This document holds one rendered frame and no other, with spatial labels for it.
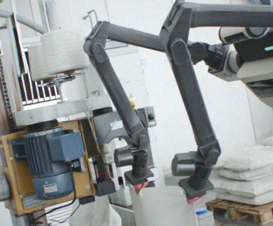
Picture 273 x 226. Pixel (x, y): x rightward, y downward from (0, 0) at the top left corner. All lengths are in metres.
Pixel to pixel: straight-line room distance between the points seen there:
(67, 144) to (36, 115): 0.15
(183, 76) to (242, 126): 6.23
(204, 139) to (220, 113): 5.86
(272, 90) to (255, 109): 5.95
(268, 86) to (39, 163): 0.85
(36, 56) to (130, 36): 0.49
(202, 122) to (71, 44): 0.63
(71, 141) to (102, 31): 0.40
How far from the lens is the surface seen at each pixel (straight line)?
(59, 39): 1.87
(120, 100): 1.82
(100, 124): 2.09
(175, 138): 6.94
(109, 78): 1.80
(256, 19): 1.39
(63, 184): 1.83
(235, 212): 5.00
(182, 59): 1.32
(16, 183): 1.99
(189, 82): 1.39
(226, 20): 1.36
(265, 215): 4.77
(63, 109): 1.84
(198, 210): 2.20
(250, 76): 1.81
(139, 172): 1.93
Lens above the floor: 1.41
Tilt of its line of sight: 3 degrees down
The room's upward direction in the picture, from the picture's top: 11 degrees counter-clockwise
